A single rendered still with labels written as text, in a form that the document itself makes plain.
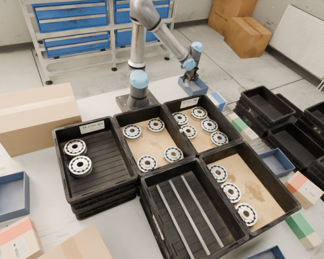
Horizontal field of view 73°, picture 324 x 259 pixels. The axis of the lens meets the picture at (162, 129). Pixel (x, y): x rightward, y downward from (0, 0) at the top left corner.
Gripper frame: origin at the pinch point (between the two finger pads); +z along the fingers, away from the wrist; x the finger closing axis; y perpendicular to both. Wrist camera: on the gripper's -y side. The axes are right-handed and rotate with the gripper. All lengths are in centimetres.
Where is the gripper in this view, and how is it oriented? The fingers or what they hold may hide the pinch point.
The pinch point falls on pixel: (185, 85)
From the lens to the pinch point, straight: 175.4
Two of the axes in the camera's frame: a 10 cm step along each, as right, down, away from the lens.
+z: -1.1, 6.5, 7.5
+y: 4.9, 6.9, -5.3
